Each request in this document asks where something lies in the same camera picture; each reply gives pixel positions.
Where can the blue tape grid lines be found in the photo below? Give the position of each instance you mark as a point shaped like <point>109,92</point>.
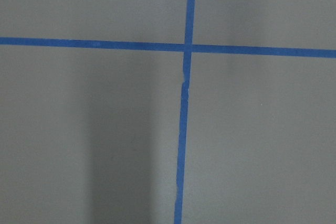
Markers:
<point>187,48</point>

